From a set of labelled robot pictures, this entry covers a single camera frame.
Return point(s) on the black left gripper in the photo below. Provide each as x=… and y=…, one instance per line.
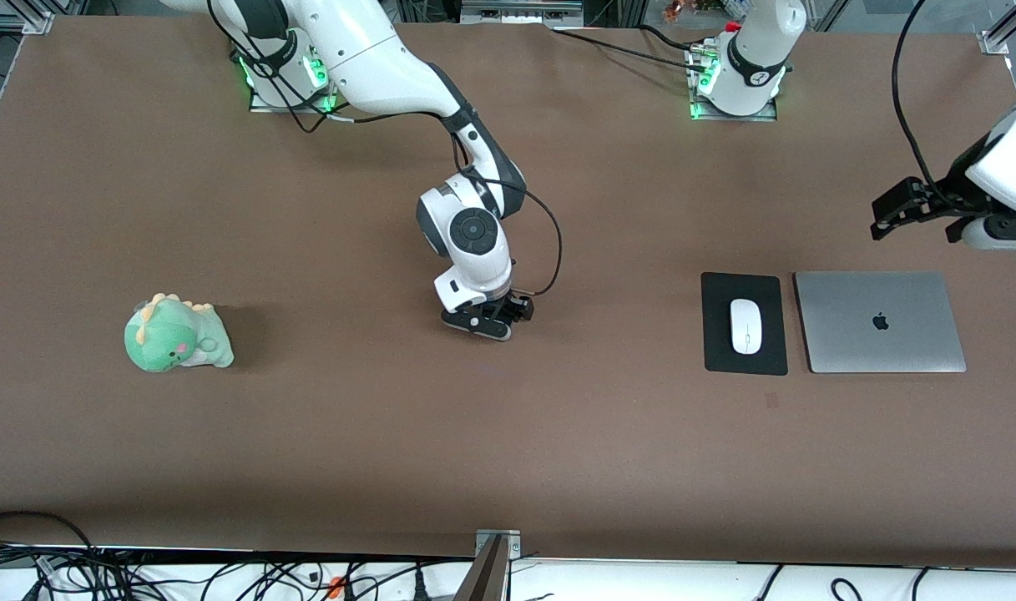
x=952, y=193

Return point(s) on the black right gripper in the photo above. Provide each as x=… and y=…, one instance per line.
x=516, y=304

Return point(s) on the white computer mouse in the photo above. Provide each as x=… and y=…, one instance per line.
x=745, y=325

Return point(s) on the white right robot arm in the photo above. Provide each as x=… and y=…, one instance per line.
x=374, y=75

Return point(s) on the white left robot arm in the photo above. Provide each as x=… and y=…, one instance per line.
x=758, y=50

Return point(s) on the black mouse pad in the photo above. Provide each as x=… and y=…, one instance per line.
x=716, y=351

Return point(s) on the silver closed laptop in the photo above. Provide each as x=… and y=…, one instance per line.
x=858, y=342

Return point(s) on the grey metal box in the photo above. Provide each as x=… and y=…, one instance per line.
x=516, y=12

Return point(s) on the green dinosaur plush toy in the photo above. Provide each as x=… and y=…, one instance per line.
x=169, y=338

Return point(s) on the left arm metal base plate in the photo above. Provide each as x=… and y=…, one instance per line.
x=737, y=118

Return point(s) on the small metal corner bracket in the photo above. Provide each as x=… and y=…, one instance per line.
x=996, y=42

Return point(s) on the aluminium post with bracket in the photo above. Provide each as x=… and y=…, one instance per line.
x=495, y=542

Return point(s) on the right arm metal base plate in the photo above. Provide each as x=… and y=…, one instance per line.
x=265, y=107

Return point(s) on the aluminium frame corner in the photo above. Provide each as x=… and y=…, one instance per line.
x=7, y=23

